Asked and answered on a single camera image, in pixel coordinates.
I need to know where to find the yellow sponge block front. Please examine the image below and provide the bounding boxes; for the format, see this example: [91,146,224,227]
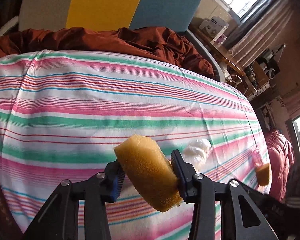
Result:
[114,134,183,212]

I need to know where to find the pink quilted bedding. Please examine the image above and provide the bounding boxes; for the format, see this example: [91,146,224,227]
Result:
[265,129,294,202]

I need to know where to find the small yellow sponge far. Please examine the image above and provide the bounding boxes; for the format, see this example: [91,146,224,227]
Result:
[255,163,270,186]

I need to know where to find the striped bed sheet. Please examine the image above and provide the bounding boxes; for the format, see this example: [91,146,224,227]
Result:
[0,50,270,239]

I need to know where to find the wooden desk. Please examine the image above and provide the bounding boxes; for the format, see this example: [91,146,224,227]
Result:
[189,24,270,101]

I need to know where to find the rust red blanket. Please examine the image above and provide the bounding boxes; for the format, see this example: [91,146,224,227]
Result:
[0,27,216,79]

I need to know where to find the pink checked curtain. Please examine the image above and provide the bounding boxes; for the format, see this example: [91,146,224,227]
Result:
[229,0,293,68]

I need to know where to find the white appliance box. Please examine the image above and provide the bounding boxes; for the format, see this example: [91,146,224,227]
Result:
[199,16,229,41]

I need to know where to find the grey yellow blue headboard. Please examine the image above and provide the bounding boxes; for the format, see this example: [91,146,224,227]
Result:
[19,0,201,32]

